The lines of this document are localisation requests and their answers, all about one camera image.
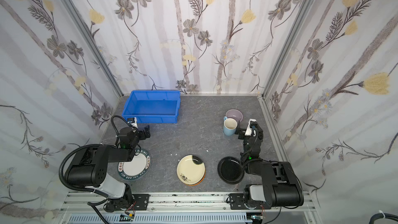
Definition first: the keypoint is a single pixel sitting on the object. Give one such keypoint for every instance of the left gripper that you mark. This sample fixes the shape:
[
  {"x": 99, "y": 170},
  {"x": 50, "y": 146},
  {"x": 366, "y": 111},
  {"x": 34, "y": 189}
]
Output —
[{"x": 144, "y": 132}]

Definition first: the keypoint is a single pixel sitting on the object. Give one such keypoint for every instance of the light blue mug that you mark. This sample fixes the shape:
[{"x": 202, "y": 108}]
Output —
[{"x": 229, "y": 126}]

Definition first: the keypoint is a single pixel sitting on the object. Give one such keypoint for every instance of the purple ceramic bowl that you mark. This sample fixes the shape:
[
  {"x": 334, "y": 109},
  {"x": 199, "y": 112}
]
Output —
[{"x": 235, "y": 114}]

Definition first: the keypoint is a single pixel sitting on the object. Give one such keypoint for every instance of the blue plastic bin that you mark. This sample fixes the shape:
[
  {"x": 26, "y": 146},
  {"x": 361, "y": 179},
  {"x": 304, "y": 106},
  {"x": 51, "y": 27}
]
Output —
[{"x": 157, "y": 106}]

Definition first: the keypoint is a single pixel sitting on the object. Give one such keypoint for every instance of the green rimmed white plate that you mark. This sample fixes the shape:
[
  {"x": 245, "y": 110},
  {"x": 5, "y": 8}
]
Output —
[{"x": 137, "y": 168}]

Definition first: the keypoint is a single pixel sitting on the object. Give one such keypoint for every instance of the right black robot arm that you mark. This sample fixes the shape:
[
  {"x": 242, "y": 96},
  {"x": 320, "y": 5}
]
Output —
[{"x": 279, "y": 185}]

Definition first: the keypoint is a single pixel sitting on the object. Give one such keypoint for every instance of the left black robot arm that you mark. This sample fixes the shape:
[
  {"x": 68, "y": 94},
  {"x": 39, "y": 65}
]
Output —
[{"x": 85, "y": 169}]

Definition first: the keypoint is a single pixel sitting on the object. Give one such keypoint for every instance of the cream plate with black mark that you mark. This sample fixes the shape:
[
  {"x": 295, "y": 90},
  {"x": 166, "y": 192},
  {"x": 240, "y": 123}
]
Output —
[{"x": 184, "y": 163}]

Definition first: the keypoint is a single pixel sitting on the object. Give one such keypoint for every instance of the orange plate under cream plate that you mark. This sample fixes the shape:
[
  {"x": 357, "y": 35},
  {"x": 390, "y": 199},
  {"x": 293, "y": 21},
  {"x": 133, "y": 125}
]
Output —
[{"x": 195, "y": 173}]

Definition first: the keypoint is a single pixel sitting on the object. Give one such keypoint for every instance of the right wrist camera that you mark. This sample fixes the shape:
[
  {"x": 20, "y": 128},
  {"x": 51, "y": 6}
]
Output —
[{"x": 249, "y": 129}]

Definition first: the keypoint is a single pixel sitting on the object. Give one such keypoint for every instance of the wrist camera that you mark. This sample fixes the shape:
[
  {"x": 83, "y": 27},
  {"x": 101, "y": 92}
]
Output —
[
  {"x": 132, "y": 122},
  {"x": 249, "y": 129}
]

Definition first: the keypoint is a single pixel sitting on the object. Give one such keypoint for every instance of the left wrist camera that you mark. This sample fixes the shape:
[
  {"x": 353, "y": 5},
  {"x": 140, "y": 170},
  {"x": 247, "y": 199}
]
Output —
[{"x": 132, "y": 122}]

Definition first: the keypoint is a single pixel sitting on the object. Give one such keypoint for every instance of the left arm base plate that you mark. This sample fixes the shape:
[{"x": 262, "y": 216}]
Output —
[{"x": 140, "y": 202}]

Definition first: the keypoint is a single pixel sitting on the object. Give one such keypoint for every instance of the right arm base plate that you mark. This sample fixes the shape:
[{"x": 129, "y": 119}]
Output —
[{"x": 237, "y": 201}]

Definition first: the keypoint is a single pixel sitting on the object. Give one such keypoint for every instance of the white cable duct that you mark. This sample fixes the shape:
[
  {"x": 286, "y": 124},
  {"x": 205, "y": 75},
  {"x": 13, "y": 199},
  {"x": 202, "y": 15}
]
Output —
[{"x": 179, "y": 218}]

